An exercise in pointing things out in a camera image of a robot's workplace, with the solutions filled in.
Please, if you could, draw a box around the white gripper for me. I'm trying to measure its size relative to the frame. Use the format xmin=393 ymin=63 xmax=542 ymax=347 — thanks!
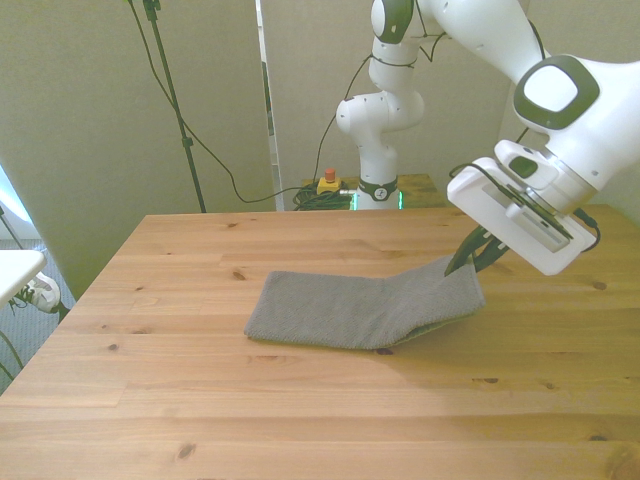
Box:
xmin=443 ymin=156 xmax=599 ymax=278

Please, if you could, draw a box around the grey towel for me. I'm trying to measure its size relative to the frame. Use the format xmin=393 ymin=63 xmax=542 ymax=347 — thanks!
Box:
xmin=243 ymin=254 xmax=487 ymax=351

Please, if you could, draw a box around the yellow emergency stop button box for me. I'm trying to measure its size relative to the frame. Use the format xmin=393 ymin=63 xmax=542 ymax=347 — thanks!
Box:
xmin=316 ymin=168 xmax=344 ymax=197

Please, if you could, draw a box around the white panel edge strip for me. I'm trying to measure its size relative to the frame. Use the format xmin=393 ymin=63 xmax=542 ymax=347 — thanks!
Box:
xmin=254 ymin=0 xmax=286 ymax=211

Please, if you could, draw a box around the black tripod pole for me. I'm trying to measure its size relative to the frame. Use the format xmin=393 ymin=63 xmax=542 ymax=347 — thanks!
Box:
xmin=142 ymin=0 xmax=209 ymax=214

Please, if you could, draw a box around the white sneaker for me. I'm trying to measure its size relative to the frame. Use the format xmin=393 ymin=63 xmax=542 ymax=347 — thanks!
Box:
xmin=12 ymin=272 xmax=62 ymax=315

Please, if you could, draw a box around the white side table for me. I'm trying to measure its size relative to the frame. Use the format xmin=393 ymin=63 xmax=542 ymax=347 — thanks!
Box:
xmin=0 ymin=249 xmax=47 ymax=306

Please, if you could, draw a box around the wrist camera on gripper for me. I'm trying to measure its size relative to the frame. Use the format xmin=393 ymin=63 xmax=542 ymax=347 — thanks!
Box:
xmin=503 ymin=182 xmax=575 ymax=240

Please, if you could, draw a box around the coiled dark cable bundle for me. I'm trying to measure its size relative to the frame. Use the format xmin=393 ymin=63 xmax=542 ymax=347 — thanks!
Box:
xmin=292 ymin=183 xmax=357 ymax=211

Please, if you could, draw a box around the black tripod camera cable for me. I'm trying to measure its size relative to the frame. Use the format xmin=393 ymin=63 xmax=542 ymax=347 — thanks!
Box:
xmin=124 ymin=0 xmax=321 ymax=204

